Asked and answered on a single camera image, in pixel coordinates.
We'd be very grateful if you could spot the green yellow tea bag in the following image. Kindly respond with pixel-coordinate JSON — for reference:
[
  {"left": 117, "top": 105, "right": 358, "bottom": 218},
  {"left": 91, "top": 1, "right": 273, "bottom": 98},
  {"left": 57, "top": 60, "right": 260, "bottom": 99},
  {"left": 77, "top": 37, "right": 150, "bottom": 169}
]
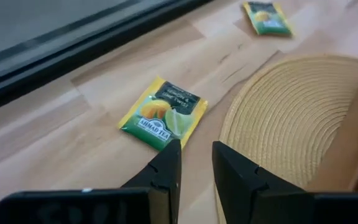
[
  {"left": 117, "top": 76, "right": 208, "bottom": 152},
  {"left": 242, "top": 1, "right": 293, "bottom": 37}
]

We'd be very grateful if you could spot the round woven placemat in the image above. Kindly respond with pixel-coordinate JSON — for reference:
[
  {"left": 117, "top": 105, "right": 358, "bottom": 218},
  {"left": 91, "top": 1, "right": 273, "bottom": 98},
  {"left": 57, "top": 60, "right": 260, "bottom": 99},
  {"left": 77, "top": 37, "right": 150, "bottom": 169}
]
[{"left": 218, "top": 54, "right": 358, "bottom": 191}]

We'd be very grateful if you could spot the black aluminium rig frame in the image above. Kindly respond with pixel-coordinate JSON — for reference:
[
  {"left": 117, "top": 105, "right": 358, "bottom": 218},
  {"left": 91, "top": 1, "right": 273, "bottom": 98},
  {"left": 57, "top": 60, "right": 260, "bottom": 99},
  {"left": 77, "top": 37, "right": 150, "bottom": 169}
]
[{"left": 0, "top": 0, "right": 214, "bottom": 118}]

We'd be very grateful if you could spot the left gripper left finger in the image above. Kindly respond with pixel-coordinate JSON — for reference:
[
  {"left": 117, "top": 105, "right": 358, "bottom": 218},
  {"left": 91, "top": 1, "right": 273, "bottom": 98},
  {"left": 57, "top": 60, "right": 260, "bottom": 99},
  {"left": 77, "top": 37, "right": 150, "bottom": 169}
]
[{"left": 0, "top": 139, "right": 182, "bottom": 224}]

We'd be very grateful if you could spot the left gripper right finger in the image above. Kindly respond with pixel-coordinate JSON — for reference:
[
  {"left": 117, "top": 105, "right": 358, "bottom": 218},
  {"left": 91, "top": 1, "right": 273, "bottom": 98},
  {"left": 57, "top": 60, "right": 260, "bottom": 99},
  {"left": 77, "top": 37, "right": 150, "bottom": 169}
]
[{"left": 212, "top": 141, "right": 358, "bottom": 224}]

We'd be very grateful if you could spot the wooden tea box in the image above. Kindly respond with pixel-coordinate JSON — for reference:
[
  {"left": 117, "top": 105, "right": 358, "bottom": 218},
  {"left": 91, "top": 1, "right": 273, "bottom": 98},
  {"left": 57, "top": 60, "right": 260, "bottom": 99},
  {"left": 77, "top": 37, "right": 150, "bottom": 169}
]
[{"left": 305, "top": 73, "right": 358, "bottom": 192}]

